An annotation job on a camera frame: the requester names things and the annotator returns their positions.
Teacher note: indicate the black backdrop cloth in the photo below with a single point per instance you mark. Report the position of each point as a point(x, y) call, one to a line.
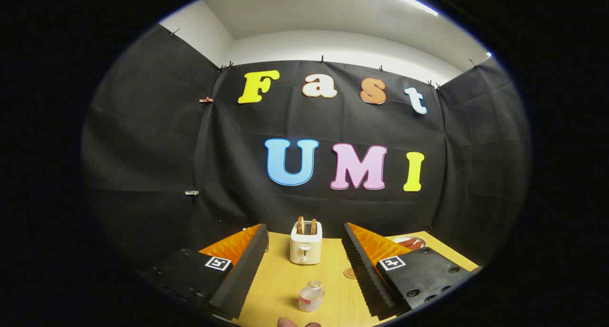
point(238, 151)

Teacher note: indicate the clear juice bottle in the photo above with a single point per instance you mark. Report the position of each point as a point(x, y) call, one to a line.
point(310, 299)

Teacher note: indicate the wooden table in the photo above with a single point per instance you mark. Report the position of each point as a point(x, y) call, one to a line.
point(280, 282)

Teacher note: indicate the white oval plate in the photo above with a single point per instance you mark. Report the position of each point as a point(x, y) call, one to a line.
point(421, 240)

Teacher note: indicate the white toaster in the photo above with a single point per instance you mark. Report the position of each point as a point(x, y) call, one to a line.
point(305, 248)

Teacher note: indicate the toasted bread slice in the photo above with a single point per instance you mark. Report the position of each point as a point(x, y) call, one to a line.
point(313, 226)
point(300, 225)

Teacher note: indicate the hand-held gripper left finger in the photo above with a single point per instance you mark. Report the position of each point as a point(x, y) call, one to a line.
point(240, 279)

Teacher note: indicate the red sausage piece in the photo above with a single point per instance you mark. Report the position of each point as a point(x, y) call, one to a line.
point(416, 245)
point(407, 242)

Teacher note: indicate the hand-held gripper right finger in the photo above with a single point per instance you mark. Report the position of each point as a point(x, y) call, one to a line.
point(364, 270)

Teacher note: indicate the round cork coaster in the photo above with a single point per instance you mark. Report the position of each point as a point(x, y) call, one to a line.
point(349, 273)

